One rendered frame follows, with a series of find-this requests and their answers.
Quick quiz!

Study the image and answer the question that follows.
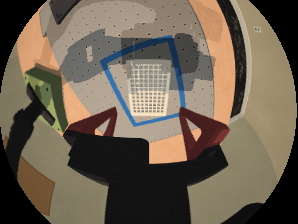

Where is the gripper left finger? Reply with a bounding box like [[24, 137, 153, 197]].
[[67, 107, 117, 137]]

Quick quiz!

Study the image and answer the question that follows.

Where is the blue tape outline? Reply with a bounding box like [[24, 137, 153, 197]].
[[100, 35, 186, 127]]

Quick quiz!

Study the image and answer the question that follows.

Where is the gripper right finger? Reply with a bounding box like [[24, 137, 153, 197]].
[[179, 107, 230, 160]]

